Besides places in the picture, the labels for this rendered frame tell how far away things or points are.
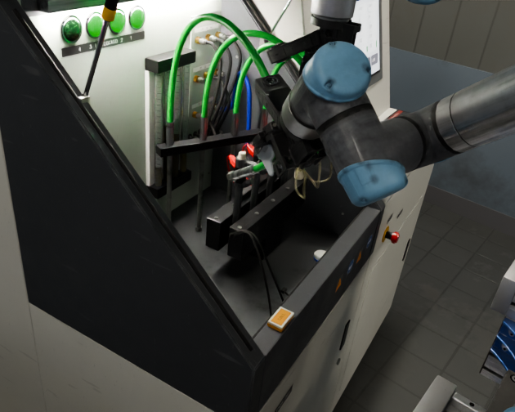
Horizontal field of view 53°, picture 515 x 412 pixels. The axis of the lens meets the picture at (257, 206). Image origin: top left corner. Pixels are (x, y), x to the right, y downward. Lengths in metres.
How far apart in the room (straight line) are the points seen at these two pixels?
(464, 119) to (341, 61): 0.16
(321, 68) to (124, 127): 0.71
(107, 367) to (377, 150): 0.80
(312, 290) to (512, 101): 0.59
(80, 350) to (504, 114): 0.96
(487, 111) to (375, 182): 0.15
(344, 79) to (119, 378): 0.82
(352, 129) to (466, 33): 2.73
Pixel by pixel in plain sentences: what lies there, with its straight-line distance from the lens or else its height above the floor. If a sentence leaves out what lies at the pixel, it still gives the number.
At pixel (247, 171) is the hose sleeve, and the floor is 1.18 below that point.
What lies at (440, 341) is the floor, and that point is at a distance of 2.55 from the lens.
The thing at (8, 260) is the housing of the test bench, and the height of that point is 0.89.
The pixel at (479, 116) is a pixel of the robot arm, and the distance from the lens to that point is 0.67.
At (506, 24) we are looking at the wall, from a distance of 3.27.
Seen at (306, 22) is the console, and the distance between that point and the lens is 1.41.
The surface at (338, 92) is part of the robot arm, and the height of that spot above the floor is 1.44.
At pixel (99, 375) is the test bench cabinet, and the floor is 0.69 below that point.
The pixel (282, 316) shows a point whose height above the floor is 0.96.
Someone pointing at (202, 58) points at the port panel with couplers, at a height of 1.25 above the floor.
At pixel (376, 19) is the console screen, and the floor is 1.31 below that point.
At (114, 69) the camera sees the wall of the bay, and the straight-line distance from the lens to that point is 1.19.
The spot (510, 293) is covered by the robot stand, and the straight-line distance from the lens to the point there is 1.24.
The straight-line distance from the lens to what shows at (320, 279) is 1.12.
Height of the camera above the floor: 1.63
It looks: 31 degrees down
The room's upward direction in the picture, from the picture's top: 7 degrees clockwise
